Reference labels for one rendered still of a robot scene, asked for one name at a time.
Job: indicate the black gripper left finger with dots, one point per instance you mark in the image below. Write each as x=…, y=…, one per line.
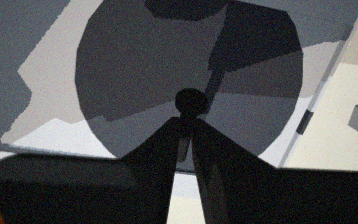
x=135, y=189

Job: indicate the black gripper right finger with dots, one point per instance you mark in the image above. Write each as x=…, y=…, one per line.
x=237, y=187

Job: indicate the black headed pin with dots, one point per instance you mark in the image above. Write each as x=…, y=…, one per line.
x=190, y=103

